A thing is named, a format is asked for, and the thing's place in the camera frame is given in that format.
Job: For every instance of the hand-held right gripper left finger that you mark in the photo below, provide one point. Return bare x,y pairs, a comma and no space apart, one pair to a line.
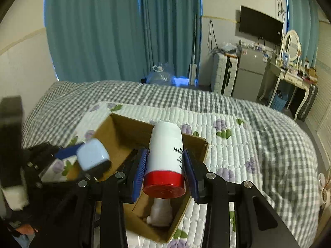
140,175

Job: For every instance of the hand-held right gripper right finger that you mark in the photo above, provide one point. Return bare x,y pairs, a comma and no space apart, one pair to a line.
190,178

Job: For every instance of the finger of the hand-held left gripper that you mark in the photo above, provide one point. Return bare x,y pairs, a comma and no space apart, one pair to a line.
67,152
99,170

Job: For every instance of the light blue plastic case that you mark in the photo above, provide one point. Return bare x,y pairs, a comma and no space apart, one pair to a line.
92,154

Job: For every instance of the white bottle with red cap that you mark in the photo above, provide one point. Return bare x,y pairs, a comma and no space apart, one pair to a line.
165,155

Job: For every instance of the brown cardboard box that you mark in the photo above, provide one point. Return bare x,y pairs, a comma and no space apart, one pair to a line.
124,137

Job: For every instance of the small white bottle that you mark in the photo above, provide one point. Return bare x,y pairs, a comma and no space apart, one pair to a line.
160,211

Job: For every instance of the floral quilted mat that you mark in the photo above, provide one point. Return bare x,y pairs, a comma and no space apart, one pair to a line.
222,144

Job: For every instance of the grey checked bed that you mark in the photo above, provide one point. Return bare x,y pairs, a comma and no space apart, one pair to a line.
279,144

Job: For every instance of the clear large water jug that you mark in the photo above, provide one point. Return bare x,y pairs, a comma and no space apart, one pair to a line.
161,75

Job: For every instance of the white stick pole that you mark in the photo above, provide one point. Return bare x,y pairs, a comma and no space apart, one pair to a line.
193,69

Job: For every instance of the white suitcase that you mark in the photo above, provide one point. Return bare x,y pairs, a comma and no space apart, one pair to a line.
222,73

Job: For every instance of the blue plastic basket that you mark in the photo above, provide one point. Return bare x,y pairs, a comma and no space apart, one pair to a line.
278,100

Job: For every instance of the grey small fridge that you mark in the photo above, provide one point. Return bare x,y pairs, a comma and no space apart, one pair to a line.
249,75

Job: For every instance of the teal curtain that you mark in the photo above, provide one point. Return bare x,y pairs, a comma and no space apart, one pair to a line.
172,25
93,31
302,15

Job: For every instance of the dark suitcase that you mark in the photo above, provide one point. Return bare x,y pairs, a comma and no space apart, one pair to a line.
307,103

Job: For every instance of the white vanity table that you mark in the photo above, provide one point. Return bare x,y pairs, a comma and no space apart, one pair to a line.
287,76

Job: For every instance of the white oval vanity mirror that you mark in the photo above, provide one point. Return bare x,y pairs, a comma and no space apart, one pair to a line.
291,45

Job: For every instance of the black wall television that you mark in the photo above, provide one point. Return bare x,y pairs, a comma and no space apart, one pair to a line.
260,24

